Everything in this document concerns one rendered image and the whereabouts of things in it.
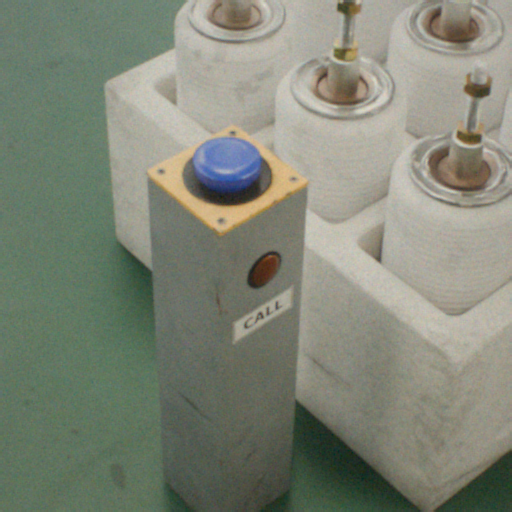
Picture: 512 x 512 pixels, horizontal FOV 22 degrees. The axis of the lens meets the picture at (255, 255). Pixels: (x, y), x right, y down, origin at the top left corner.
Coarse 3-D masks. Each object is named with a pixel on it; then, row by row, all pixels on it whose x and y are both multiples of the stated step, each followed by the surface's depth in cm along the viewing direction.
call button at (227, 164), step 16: (208, 144) 77; (224, 144) 77; (240, 144) 78; (208, 160) 76; (224, 160) 76; (240, 160) 76; (256, 160) 77; (208, 176) 76; (224, 176) 76; (240, 176) 76; (256, 176) 77; (224, 192) 77
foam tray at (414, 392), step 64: (384, 64) 108; (128, 128) 106; (192, 128) 102; (128, 192) 112; (320, 256) 93; (320, 320) 97; (384, 320) 90; (448, 320) 88; (320, 384) 101; (384, 384) 94; (448, 384) 88; (384, 448) 98; (448, 448) 93
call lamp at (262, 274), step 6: (270, 258) 79; (276, 258) 80; (264, 264) 79; (270, 264) 79; (276, 264) 80; (258, 270) 79; (264, 270) 79; (270, 270) 80; (276, 270) 80; (252, 276) 79; (258, 276) 79; (264, 276) 79; (270, 276) 80; (252, 282) 79; (258, 282) 80; (264, 282) 80
